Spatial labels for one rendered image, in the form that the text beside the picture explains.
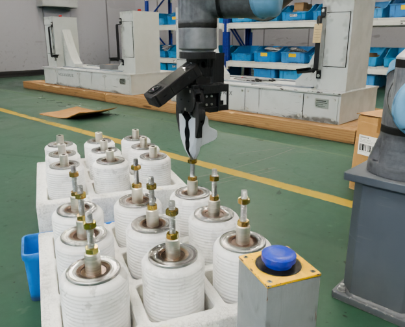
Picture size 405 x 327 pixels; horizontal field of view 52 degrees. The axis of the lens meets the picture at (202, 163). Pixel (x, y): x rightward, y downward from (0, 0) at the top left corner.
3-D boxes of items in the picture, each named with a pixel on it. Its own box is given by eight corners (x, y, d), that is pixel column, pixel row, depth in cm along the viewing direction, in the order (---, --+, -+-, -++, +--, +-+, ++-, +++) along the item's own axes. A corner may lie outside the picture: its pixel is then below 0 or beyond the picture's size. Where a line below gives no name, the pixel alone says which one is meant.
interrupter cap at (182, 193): (167, 194, 88) (167, 191, 88) (193, 185, 93) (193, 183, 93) (192, 204, 83) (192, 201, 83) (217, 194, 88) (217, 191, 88)
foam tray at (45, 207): (154, 198, 153) (153, 151, 148) (189, 245, 118) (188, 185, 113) (43, 213, 140) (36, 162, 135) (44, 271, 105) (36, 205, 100)
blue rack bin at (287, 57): (297, 61, 596) (298, 46, 590) (322, 62, 572) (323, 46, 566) (279, 62, 561) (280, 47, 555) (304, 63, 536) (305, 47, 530)
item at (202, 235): (179, 302, 81) (178, 217, 76) (205, 279, 89) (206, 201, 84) (222, 319, 76) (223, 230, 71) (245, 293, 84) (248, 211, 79)
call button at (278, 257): (283, 256, 51) (284, 241, 50) (302, 272, 47) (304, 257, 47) (254, 262, 49) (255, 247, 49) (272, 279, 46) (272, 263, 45)
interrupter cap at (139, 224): (176, 217, 76) (176, 214, 76) (170, 236, 69) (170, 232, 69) (137, 216, 77) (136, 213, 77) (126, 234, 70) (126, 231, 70)
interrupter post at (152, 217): (160, 223, 74) (159, 206, 73) (158, 229, 72) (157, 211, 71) (147, 222, 74) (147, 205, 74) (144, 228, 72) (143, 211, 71)
